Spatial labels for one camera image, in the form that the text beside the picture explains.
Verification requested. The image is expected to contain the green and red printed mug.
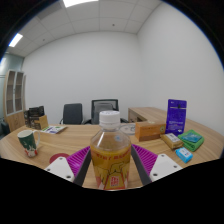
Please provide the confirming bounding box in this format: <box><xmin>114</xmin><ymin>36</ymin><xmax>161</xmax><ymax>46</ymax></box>
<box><xmin>16</xmin><ymin>129</ymin><xmax>42</xmax><ymax>158</ymax></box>

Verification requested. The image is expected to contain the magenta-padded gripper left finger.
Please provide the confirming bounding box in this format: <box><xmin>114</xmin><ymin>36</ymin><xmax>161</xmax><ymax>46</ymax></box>
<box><xmin>43</xmin><ymin>145</ymin><xmax>93</xmax><ymax>187</ymax></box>

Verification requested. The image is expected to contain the flat black carton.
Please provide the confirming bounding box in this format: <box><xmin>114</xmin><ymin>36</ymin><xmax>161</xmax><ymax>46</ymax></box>
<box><xmin>28</xmin><ymin>105</ymin><xmax>46</xmax><ymax>118</ymax></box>

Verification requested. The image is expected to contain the orange-brown wooden box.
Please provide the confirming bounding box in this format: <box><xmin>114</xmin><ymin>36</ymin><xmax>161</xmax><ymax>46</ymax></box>
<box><xmin>134</xmin><ymin>120</ymin><xmax>167</xmax><ymax>142</ymax></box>

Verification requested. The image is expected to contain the round grey cable grommet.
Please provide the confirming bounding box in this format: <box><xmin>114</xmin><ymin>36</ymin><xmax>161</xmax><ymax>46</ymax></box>
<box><xmin>119</xmin><ymin>122</ymin><xmax>137</xmax><ymax>136</ymax></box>

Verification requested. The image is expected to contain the green folded cloth pack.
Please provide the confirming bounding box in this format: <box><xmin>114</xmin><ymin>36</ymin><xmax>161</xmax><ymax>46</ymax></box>
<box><xmin>177</xmin><ymin>129</ymin><xmax>205</xmax><ymax>152</ymax></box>

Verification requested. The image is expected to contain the wooden glass-door shelf cabinet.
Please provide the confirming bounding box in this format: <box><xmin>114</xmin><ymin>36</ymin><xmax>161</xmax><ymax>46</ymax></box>
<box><xmin>2</xmin><ymin>69</ymin><xmax>28</xmax><ymax>133</ymax></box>

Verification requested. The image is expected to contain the tall black carton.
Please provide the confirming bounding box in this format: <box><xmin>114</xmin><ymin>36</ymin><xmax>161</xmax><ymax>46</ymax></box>
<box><xmin>23</xmin><ymin>109</ymin><xmax>33</xmax><ymax>129</ymax></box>

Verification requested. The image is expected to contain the flat round red coaster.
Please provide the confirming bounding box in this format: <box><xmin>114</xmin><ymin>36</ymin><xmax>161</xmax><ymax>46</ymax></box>
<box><xmin>48</xmin><ymin>152</ymin><xmax>71</xmax><ymax>165</ymax></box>

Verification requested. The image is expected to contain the square ceiling light panel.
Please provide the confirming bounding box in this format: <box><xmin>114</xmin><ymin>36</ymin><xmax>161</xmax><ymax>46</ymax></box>
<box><xmin>8</xmin><ymin>32</ymin><xmax>24</xmax><ymax>48</ymax></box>
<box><xmin>62</xmin><ymin>0</ymin><xmax>100</xmax><ymax>8</ymax></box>

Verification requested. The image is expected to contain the purple upright box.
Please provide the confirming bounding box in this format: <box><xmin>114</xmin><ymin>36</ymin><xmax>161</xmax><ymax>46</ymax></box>
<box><xmin>165</xmin><ymin>98</ymin><xmax>188</xmax><ymax>136</ymax></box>

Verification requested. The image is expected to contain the black mesh-back office chair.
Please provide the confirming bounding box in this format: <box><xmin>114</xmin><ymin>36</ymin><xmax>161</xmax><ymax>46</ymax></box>
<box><xmin>83</xmin><ymin>98</ymin><xmax>129</xmax><ymax>126</ymax></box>

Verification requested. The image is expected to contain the small light blue box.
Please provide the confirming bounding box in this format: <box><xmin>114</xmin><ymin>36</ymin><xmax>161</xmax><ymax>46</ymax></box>
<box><xmin>175</xmin><ymin>146</ymin><xmax>194</xmax><ymax>164</ymax></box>

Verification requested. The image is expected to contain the yellow drink bottle white cap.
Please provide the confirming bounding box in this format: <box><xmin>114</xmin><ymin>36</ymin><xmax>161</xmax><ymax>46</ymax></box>
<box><xmin>89</xmin><ymin>110</ymin><xmax>133</xmax><ymax>191</ymax></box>

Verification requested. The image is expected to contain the dark grey padded chair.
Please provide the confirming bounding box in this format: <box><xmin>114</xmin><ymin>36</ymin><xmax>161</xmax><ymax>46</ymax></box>
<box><xmin>59</xmin><ymin>102</ymin><xmax>84</xmax><ymax>126</ymax></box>

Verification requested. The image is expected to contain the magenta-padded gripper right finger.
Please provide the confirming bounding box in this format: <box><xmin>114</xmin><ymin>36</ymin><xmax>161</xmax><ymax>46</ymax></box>
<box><xmin>129</xmin><ymin>143</ymin><xmax>184</xmax><ymax>186</ymax></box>

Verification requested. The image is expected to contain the white printed leaflet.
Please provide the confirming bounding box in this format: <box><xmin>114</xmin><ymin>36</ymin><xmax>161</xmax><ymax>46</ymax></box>
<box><xmin>40</xmin><ymin>124</ymin><xmax>68</xmax><ymax>135</ymax></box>

